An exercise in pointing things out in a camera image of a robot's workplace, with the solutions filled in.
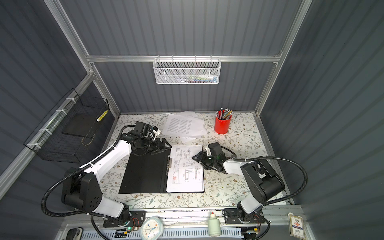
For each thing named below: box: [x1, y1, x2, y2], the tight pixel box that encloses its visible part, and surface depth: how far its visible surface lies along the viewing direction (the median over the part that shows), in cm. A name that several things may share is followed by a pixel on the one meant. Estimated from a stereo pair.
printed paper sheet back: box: [162, 111, 208, 143], surface depth 114 cm
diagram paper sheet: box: [166, 145, 205, 193], surface depth 88 cm
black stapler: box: [65, 227, 84, 240], surface depth 68 cm
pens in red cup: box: [215, 108, 234, 120], surface depth 104 cm
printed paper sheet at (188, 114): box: [177, 111, 199, 118], surface depth 122 cm
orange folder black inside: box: [119, 146, 205, 194], surface depth 88 cm
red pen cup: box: [214, 115, 233, 135], surface depth 109 cm
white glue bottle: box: [208, 212, 221, 237], surface depth 67 cm
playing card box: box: [287, 212, 306, 240], surface depth 71 cm
